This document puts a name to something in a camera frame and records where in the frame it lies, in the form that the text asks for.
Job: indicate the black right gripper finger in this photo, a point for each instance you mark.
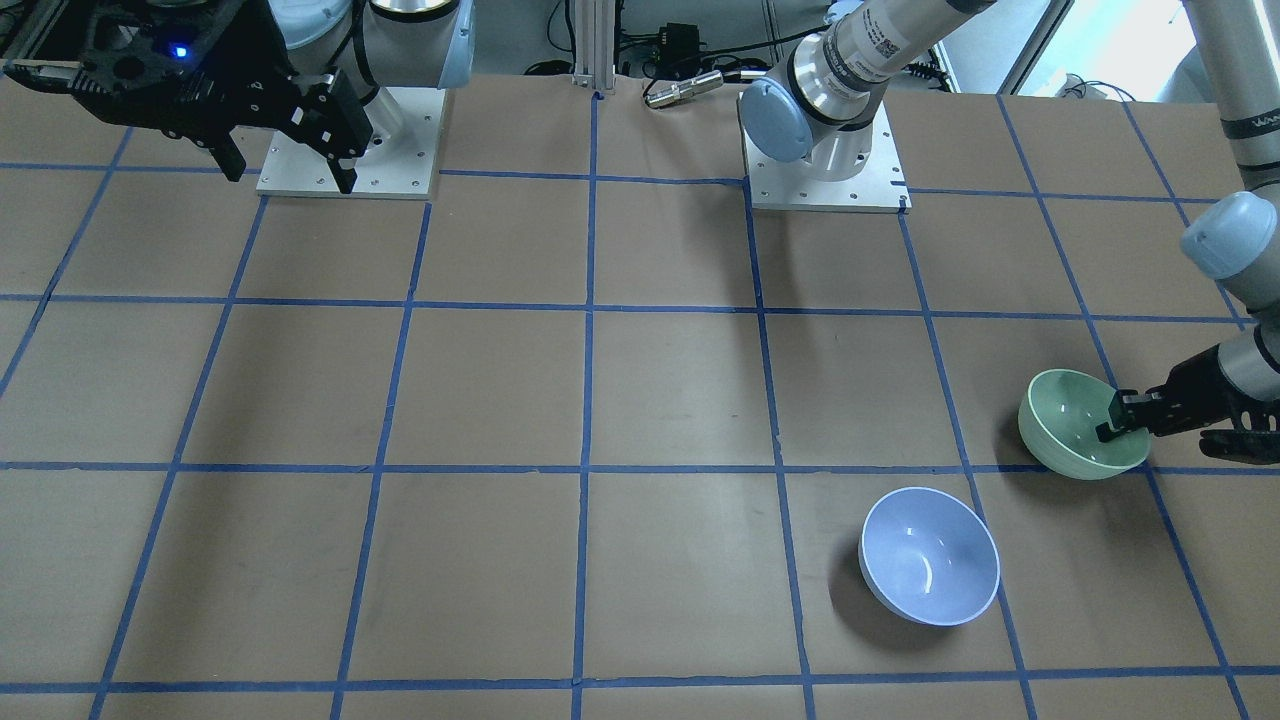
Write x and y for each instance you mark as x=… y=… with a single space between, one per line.
x=328 y=116
x=224 y=150

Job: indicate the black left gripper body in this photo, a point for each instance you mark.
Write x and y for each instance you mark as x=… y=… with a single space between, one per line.
x=1208 y=393

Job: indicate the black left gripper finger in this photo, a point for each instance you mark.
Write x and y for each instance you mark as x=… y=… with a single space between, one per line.
x=1130 y=411
x=1252 y=447

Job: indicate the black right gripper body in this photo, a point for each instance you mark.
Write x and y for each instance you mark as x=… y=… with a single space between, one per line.
x=262 y=62

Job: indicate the green bowl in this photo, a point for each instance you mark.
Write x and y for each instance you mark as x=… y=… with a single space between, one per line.
x=1058 y=417

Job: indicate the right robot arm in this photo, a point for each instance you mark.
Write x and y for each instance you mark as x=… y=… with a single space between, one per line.
x=402 y=57

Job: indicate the blue bowl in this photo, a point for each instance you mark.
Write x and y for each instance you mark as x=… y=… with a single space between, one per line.
x=928 y=558

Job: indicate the silver connector cylinder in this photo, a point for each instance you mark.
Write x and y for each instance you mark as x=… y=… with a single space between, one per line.
x=684 y=90

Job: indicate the black power brick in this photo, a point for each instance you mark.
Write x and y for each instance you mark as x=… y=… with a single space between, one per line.
x=677 y=51

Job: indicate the aluminium frame post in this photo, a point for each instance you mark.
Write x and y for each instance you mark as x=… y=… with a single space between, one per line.
x=594 y=44

